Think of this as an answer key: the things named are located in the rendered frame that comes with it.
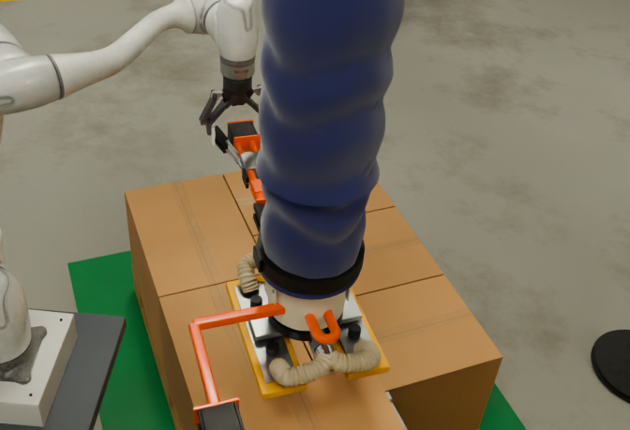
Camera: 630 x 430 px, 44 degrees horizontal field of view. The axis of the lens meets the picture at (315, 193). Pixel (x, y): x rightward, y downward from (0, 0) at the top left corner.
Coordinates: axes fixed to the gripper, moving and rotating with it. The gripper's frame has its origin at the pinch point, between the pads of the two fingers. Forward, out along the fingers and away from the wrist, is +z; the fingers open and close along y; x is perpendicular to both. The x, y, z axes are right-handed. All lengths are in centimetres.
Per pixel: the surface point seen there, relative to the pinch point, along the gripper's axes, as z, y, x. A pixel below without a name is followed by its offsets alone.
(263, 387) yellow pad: 11, -12, -74
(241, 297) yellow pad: 11, -10, -48
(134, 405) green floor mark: 127, -35, 14
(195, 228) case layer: 72, -4, 47
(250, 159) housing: -1.4, 0.7, -12.3
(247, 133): -2.2, 2.4, -1.6
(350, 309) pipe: 8, 12, -61
